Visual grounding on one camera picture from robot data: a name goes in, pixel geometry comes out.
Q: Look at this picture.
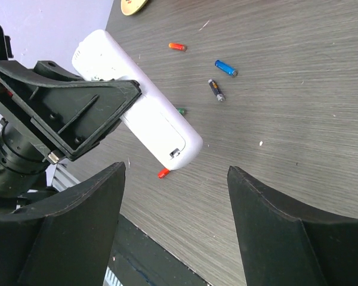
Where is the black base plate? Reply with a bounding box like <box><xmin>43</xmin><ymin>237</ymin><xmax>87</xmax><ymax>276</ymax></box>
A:
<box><xmin>103</xmin><ymin>215</ymin><xmax>210</xmax><ymax>286</ymax></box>

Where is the black battery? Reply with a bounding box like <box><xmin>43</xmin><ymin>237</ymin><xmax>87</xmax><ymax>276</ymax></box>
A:
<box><xmin>208</xmin><ymin>79</ymin><xmax>225</xmax><ymax>102</ymax></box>

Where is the white remote control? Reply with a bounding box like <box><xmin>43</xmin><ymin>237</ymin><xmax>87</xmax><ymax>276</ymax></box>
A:
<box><xmin>72</xmin><ymin>29</ymin><xmax>203</xmax><ymax>170</ymax></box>

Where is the blue battery centre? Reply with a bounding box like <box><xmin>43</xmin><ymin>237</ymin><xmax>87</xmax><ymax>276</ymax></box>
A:
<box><xmin>215</xmin><ymin>60</ymin><xmax>238</xmax><ymax>77</ymax></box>

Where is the orange red battery upper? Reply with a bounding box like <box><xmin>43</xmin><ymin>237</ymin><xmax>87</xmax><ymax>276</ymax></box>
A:
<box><xmin>168</xmin><ymin>42</ymin><xmax>187</xmax><ymax>51</ymax></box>

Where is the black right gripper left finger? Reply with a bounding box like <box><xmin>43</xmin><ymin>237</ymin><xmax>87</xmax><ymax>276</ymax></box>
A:
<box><xmin>0</xmin><ymin>162</ymin><xmax>126</xmax><ymax>285</ymax></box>

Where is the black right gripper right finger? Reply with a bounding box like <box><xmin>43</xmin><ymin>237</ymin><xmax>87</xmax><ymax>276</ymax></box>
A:
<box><xmin>227</xmin><ymin>166</ymin><xmax>358</xmax><ymax>285</ymax></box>

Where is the beige floral plate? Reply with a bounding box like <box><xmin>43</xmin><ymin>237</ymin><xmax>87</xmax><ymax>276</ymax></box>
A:
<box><xmin>121</xmin><ymin>0</ymin><xmax>148</xmax><ymax>16</ymax></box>

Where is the green battery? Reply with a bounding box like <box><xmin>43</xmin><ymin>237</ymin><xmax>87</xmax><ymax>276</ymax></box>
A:
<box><xmin>177</xmin><ymin>108</ymin><xmax>186</xmax><ymax>116</ymax></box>

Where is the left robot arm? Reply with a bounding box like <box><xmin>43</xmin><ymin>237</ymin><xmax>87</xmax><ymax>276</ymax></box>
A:
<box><xmin>0</xmin><ymin>26</ymin><xmax>142</xmax><ymax>212</ymax></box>

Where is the red orange battery lower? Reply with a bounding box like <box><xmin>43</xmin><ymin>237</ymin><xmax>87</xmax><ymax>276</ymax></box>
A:
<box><xmin>158</xmin><ymin>168</ymin><xmax>170</xmax><ymax>179</ymax></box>

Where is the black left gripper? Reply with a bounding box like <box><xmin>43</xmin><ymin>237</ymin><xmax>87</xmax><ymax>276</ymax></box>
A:
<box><xmin>0</xmin><ymin>61</ymin><xmax>141</xmax><ymax>164</ymax></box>

